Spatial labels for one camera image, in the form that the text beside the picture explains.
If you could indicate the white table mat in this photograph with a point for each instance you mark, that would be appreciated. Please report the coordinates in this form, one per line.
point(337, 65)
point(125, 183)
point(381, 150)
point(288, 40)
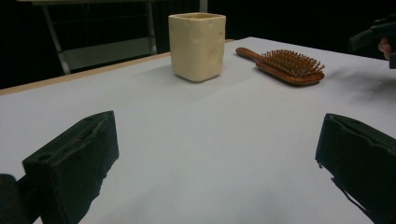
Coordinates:
point(199, 140)

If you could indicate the wooden paddle hairbrush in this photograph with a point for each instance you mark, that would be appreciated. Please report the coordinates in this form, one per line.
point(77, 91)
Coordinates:
point(289, 67)

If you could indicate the cream square ceramic cup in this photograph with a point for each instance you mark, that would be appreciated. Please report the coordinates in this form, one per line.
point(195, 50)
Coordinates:
point(196, 46)

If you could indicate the grey metal stand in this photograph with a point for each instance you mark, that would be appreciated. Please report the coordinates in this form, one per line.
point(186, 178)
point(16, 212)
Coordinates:
point(102, 54)

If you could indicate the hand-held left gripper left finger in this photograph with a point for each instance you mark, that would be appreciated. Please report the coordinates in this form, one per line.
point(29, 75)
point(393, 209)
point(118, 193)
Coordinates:
point(71, 161)

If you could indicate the grey metal pole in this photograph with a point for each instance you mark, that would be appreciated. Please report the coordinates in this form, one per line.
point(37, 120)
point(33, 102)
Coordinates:
point(203, 5)

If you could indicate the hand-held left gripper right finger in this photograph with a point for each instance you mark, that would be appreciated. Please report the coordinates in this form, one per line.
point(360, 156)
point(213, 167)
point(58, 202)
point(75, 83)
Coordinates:
point(361, 161)

